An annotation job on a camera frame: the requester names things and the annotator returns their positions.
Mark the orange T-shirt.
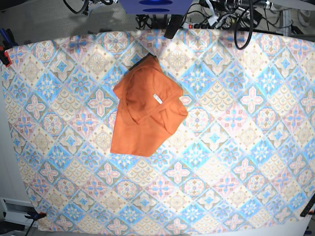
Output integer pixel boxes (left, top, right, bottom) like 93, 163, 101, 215
110, 54, 188, 157

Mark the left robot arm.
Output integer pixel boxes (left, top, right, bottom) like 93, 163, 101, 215
219, 0, 273, 11

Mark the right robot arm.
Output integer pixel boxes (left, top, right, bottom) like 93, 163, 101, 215
63, 0, 119, 16

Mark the patterned blue tablecloth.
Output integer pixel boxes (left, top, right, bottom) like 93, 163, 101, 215
0, 29, 315, 236

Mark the white power strip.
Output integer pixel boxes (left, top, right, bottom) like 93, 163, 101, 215
182, 23, 231, 30

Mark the black orange clamp bottom left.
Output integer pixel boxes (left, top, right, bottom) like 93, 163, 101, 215
25, 212, 47, 236

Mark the blue clamp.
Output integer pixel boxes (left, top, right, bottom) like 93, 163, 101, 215
0, 28, 18, 48

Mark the black clamp bottom right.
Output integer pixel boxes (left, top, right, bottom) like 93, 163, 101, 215
300, 199, 315, 217

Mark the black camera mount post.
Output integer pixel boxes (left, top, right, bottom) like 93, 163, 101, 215
164, 14, 184, 39

